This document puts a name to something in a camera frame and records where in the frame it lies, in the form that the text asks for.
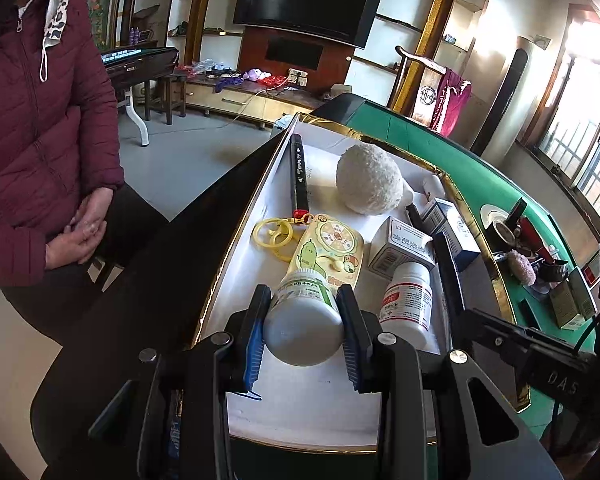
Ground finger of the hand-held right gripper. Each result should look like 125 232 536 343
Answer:
431 233 529 362

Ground blue white medicine box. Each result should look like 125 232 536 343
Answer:
420 197 482 274

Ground white red pill bottle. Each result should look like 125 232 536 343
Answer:
378 261 434 352

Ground pink fluffy pad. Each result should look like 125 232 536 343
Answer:
506 250 537 286

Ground wooden television stand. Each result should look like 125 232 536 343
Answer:
172 62 351 130

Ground dark wall panel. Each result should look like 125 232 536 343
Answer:
265 36 325 65

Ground small black object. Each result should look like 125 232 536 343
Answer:
405 202 427 234

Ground magenta fringed cloth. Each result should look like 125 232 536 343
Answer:
430 67 473 137

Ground window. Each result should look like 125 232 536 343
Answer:
517 5 600 223

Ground dark side table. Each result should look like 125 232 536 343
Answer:
101 45 181 148

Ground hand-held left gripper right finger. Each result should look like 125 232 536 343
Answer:
336 284 551 480

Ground black marker red end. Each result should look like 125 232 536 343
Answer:
288 133 312 214

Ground gold cardboard box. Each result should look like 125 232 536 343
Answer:
192 111 531 453

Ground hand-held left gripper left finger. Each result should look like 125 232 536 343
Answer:
87 285 272 480

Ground wooden chair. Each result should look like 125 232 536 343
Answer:
394 45 448 128

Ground yellow cartoon case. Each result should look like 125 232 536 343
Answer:
286 211 367 302

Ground floor standing air conditioner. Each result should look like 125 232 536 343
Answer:
470 35 555 157

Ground white fluffy ball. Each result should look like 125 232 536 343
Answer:
336 143 406 217

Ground wooden stool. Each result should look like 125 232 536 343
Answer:
147 73 187 126

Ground yellow ring keychain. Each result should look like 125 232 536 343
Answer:
251 216 295 264

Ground black plastic holder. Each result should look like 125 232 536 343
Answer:
534 257 571 285

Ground black tape roll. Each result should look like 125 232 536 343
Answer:
482 210 520 252

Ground white green pill bottle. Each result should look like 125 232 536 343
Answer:
263 266 346 367

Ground wall television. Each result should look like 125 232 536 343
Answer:
232 0 387 50

